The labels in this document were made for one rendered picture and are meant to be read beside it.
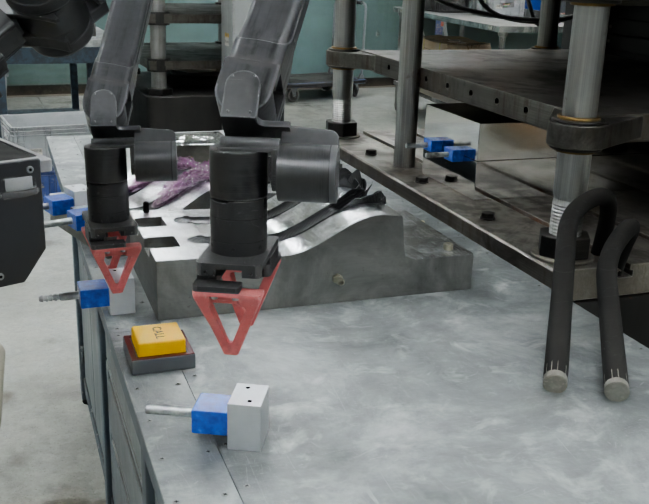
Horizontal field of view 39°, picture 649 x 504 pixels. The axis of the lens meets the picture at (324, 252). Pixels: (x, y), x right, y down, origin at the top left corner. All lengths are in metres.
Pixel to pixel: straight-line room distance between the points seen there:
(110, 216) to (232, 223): 0.43
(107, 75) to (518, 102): 0.91
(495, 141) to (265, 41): 1.17
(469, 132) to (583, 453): 1.16
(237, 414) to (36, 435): 1.76
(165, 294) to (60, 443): 1.39
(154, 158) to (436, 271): 0.47
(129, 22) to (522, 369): 0.73
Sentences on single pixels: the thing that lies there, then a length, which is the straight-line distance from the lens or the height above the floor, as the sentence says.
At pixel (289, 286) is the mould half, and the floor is 0.83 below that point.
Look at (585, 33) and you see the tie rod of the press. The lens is 1.62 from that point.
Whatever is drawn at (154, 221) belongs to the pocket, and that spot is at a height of 0.88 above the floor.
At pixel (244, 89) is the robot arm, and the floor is 1.17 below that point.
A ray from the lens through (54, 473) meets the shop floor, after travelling 2.52.
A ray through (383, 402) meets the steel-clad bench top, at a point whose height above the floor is 0.80.
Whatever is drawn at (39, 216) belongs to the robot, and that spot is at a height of 0.97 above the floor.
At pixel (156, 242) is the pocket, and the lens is 1.39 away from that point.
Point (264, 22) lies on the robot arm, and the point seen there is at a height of 1.23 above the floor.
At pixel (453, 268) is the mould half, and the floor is 0.84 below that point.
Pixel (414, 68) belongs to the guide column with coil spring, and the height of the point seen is 1.04.
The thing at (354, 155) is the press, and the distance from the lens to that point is 2.47.
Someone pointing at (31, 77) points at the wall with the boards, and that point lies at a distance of 8.56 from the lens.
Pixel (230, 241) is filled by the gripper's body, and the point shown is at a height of 1.03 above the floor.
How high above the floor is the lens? 1.30
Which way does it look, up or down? 18 degrees down
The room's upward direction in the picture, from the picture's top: 2 degrees clockwise
